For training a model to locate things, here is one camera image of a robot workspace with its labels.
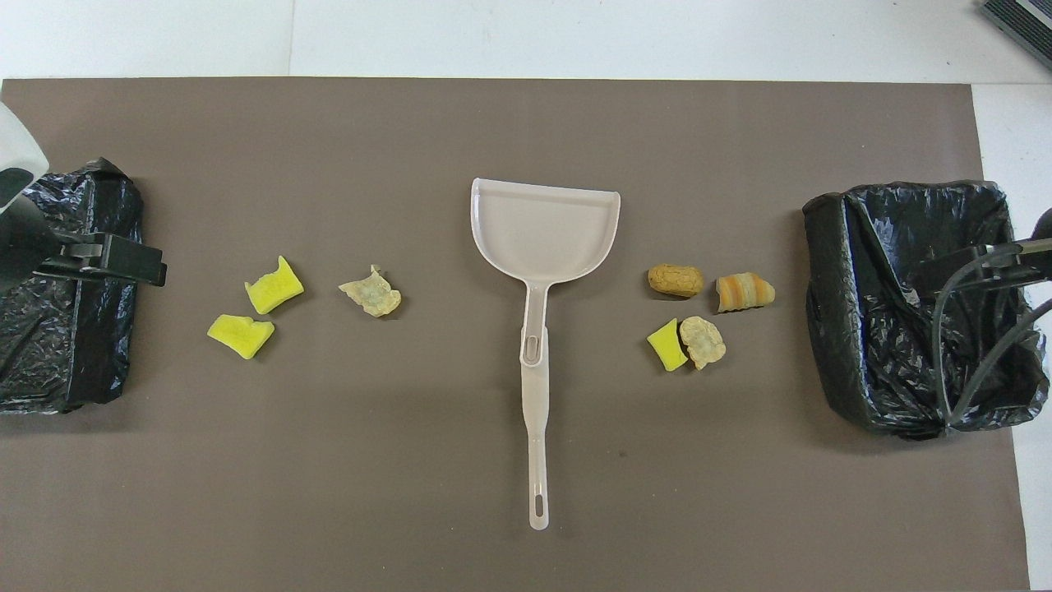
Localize orange striped croissant piece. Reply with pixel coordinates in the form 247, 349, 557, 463
715, 271, 776, 314

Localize small yellow sponge piece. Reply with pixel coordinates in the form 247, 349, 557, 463
646, 317, 690, 372

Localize beige plastic dustpan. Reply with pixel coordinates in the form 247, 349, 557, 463
470, 178, 622, 531

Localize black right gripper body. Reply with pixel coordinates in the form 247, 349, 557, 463
919, 238, 1052, 287

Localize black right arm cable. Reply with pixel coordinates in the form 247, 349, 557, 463
931, 243, 1052, 428

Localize bin lined black bag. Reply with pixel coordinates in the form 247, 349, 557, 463
802, 180, 1050, 440
0, 157, 145, 414

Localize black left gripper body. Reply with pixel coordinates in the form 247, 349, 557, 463
37, 233, 168, 287

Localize grey ribbed device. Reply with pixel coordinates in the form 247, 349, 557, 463
980, 0, 1052, 71

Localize brown paper table mat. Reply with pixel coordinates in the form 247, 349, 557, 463
0, 78, 1032, 592

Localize brown bread roll piece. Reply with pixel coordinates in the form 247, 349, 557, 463
647, 263, 705, 298

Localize pale and orange croissant piece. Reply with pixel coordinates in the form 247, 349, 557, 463
339, 264, 403, 318

